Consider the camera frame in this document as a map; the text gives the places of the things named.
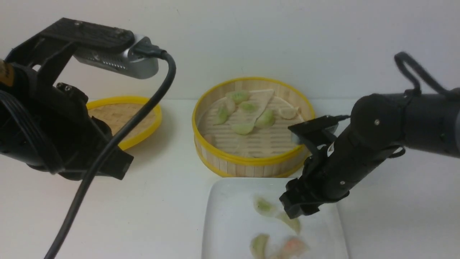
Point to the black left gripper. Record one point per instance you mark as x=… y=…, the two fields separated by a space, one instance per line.
x=46 y=127

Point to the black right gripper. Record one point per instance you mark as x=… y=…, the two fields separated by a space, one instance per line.
x=329 y=176

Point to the pale dumpling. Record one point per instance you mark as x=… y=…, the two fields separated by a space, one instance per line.
x=277 y=255

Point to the green dumpling plate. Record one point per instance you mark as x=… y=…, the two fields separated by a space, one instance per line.
x=258 y=246

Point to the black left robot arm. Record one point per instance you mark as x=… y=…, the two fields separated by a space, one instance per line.
x=48 y=127

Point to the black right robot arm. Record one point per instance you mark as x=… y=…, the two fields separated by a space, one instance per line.
x=427 y=123

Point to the green dumpling on plate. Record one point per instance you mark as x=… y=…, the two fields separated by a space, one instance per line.
x=264 y=207

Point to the white square plate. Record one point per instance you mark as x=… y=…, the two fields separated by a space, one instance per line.
x=231 y=222

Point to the pale dumpling steamer right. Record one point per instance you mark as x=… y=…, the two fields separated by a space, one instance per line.
x=288 y=113

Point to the pale dumpling steamer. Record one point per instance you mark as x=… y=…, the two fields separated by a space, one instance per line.
x=230 y=105
x=288 y=113

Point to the yellow rimmed bamboo steamer basket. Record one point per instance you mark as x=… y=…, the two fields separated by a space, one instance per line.
x=265 y=152

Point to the white steamer liner paper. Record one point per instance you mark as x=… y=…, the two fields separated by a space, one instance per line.
x=262 y=98

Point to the pale dumpling steamer upper left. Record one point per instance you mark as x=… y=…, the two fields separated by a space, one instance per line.
x=230 y=105

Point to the green dumpling top of steamer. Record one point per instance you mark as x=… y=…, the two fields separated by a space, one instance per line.
x=238 y=96

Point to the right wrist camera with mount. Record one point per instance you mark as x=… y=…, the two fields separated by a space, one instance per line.
x=316 y=133

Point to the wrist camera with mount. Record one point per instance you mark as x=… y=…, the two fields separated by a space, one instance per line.
x=316 y=133
x=110 y=48

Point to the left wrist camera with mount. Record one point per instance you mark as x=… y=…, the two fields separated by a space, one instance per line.
x=110 y=48

